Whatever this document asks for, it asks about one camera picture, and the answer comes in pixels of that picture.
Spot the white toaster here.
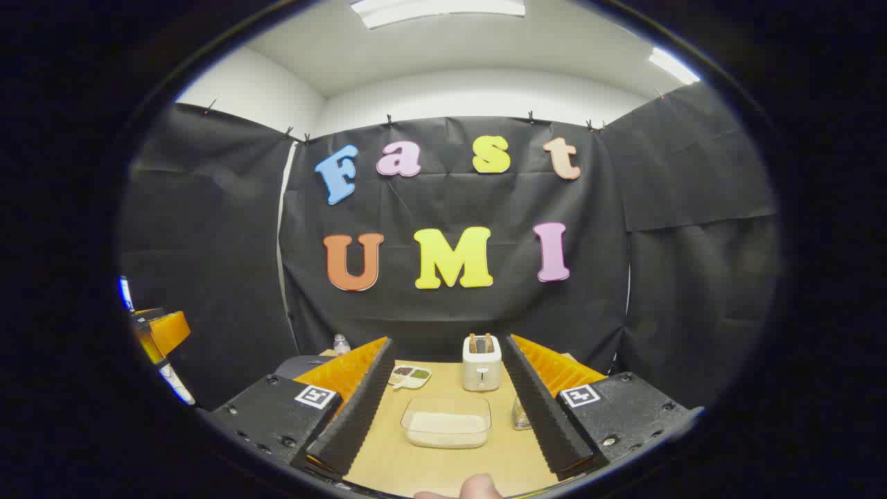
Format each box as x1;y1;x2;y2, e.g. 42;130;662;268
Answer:
462;334;502;393

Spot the ceiling light panel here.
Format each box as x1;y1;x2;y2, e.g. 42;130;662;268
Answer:
648;47;701;85

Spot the black backdrop cloth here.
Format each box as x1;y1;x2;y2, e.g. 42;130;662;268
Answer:
118;82;780;413

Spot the white divided bean plate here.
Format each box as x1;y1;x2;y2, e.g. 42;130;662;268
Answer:
388;365;432;390

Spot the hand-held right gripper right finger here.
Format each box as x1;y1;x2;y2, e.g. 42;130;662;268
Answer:
502;333;704;480

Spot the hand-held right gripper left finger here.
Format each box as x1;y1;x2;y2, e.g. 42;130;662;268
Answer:
208;337;396;480

